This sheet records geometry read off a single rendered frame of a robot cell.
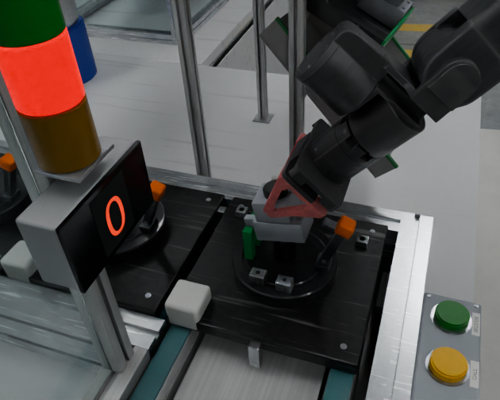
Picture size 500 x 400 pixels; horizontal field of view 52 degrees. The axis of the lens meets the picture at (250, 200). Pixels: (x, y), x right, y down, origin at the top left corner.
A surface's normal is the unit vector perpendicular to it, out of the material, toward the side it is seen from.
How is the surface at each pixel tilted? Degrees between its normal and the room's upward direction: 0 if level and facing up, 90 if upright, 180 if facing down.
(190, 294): 0
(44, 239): 90
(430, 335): 0
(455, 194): 0
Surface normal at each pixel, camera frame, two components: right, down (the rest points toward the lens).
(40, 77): 0.34, 0.59
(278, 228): -0.34, 0.62
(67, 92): 0.80, 0.35
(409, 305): -0.05, -0.77
